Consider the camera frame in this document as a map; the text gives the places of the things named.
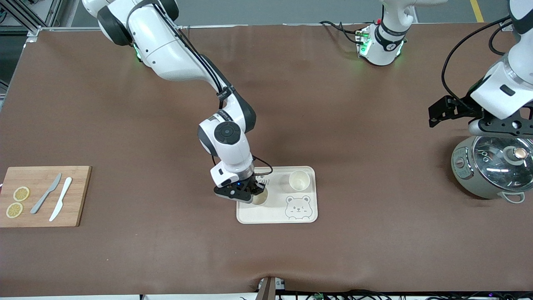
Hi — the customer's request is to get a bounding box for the white plastic knife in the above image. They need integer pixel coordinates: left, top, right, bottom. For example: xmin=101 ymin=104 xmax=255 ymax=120
xmin=49 ymin=177 xmax=73 ymax=222

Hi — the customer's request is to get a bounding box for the black left camera mount plate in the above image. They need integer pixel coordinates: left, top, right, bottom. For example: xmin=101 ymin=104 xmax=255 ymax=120
xmin=477 ymin=117 xmax=533 ymax=136

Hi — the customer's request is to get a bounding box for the brown table cover mat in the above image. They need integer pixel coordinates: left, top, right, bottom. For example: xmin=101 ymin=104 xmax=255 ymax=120
xmin=0 ymin=23 xmax=533 ymax=297

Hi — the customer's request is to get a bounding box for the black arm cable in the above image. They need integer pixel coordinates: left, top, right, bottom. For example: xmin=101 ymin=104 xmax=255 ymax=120
xmin=127 ymin=0 xmax=274 ymax=176
xmin=441 ymin=16 xmax=513 ymax=110

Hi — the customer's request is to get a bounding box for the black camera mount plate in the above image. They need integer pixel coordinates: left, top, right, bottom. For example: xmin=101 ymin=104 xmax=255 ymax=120
xmin=477 ymin=117 xmax=533 ymax=136
xmin=214 ymin=178 xmax=255 ymax=204

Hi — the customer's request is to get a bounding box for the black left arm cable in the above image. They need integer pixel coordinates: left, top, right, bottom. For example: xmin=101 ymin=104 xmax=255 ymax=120
xmin=441 ymin=16 xmax=513 ymax=110

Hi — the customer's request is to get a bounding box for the glass pot lid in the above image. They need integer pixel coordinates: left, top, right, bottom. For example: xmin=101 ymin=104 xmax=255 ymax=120
xmin=472 ymin=135 xmax=533 ymax=193

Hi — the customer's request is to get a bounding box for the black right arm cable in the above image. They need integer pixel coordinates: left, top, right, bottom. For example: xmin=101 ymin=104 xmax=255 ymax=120
xmin=127 ymin=0 xmax=274 ymax=176

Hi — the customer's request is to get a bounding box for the aluminium frame profile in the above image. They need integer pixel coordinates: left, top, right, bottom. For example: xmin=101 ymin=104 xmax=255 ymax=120
xmin=0 ymin=0 xmax=64 ymax=43

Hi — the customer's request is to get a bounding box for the white plastic cup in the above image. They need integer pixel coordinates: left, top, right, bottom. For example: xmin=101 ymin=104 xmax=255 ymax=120
xmin=250 ymin=188 xmax=269 ymax=206
xmin=289 ymin=170 xmax=311 ymax=192

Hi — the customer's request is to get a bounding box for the black right camera mount plate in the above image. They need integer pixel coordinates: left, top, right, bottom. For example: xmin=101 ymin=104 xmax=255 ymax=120
xmin=214 ymin=178 xmax=255 ymax=204

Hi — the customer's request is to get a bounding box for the grey plastic knife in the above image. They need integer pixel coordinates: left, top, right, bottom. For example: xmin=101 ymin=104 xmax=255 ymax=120
xmin=30 ymin=172 xmax=62 ymax=215

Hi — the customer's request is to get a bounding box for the black base power cable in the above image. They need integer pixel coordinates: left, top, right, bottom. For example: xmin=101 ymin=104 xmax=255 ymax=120
xmin=319 ymin=20 xmax=364 ymax=45

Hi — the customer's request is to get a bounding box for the grey-green electric cooking pot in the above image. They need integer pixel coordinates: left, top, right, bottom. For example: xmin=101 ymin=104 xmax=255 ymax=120
xmin=451 ymin=134 xmax=533 ymax=204

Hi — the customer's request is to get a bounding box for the bamboo cutting board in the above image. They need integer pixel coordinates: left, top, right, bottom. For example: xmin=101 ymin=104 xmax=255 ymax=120
xmin=0 ymin=166 xmax=92 ymax=228

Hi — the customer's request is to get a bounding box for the cream bear print tray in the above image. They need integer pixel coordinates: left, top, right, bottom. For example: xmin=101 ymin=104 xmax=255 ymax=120
xmin=236 ymin=166 xmax=318 ymax=225

